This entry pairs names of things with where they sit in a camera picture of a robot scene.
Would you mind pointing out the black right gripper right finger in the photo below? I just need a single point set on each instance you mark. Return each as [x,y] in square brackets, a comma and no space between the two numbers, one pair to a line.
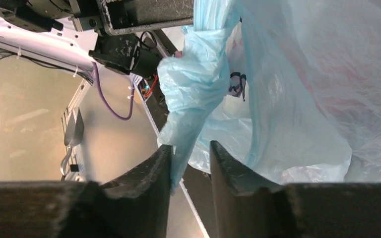
[248,205]

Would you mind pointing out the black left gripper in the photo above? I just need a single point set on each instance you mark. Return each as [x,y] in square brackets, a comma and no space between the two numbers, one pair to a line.
[120,17]

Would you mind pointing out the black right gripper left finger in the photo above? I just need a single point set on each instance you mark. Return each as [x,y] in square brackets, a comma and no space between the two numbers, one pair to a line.
[134,205]

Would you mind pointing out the light blue printed plastic bag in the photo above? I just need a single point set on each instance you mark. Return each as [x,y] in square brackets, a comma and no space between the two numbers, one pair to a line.
[291,87]

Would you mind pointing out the left controller board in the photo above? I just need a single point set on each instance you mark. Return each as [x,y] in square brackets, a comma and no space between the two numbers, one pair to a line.
[147,86]

